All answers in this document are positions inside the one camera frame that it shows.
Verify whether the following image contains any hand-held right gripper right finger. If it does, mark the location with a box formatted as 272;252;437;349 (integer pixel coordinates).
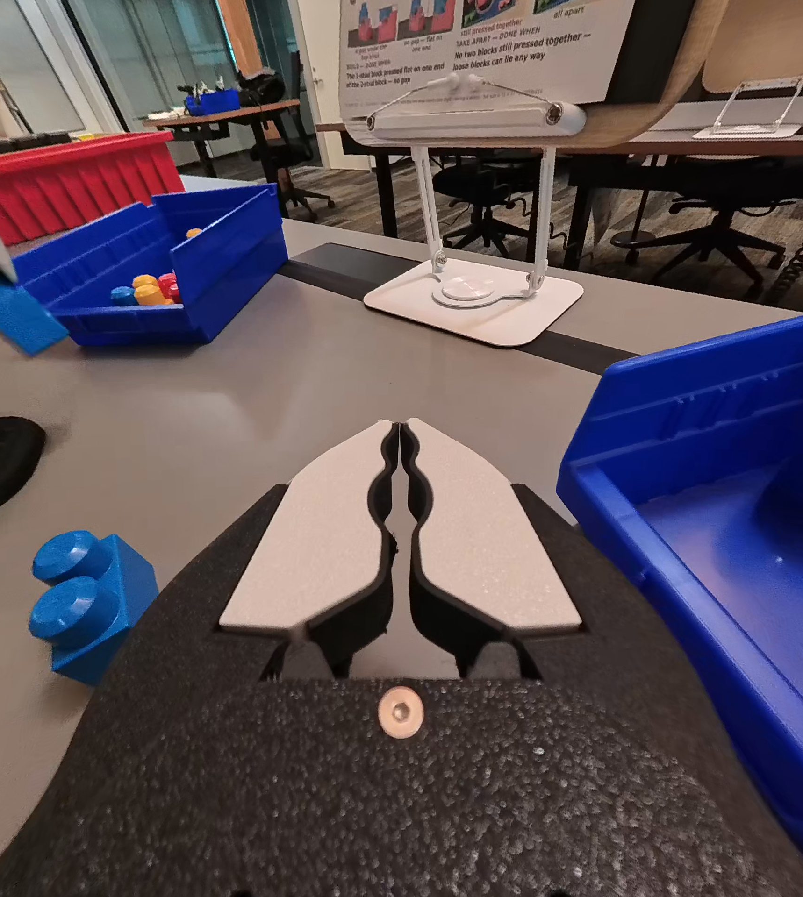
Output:
400;418;585;679

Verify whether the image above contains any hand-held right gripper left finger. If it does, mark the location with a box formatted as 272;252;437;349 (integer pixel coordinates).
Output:
218;419;402;679

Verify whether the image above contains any blue single-stud toy block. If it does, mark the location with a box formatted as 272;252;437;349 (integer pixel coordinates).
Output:
0;272;69;356

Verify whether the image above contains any pile of colourful toy blocks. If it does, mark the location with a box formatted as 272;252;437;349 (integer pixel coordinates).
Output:
110;228;184;308

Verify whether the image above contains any blue two-stud toy block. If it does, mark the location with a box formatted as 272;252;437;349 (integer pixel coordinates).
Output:
29;531;158;686

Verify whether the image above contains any blue plastic bin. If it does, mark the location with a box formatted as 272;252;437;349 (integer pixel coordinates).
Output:
184;87;241;116
12;184;289;348
557;305;803;897

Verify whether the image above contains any row of black cases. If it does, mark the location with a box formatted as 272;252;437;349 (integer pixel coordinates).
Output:
0;133;74;161

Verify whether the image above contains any red ribbed plastic bin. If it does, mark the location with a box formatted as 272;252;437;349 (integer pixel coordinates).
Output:
0;132;185;256

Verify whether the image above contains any black bag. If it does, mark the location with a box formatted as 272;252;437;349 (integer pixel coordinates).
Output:
237;69;287;107

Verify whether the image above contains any printed instruction sheet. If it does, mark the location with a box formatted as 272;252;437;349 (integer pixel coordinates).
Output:
340;0;637;134

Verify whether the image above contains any small clear stand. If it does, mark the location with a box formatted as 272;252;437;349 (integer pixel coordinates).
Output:
692;76;803;140

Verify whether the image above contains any small wooden display board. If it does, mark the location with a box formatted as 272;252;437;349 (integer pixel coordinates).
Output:
703;0;803;93

